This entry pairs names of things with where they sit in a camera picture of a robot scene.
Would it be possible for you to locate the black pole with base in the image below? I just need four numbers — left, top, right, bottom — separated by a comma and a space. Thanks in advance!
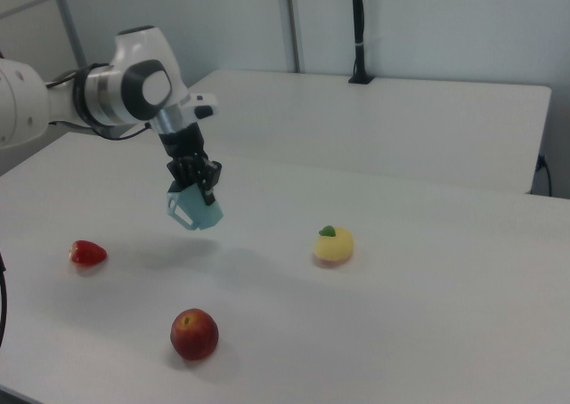
347, 0, 377, 85

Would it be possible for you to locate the yellow fruit with green leaf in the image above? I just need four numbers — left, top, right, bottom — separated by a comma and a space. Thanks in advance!
313, 225, 355, 263

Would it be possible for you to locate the red apple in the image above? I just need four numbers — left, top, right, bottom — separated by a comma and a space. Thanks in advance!
169, 307, 220, 362

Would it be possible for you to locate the red toy strawberry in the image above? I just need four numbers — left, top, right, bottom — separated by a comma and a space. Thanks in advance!
68, 239, 109, 266

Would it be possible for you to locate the thin black power cable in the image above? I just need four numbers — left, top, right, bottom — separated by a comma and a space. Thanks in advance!
536, 154, 554, 198

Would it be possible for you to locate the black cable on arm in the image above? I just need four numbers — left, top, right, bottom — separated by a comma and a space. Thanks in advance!
45, 62, 151, 141

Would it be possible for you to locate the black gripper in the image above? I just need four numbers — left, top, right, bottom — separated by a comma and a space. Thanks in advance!
156, 123, 224, 208

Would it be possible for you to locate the thick black cable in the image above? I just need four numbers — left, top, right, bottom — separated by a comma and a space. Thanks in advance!
0, 251, 10, 350

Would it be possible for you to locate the light blue mug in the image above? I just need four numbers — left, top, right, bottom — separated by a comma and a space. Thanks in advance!
166, 182, 224, 232

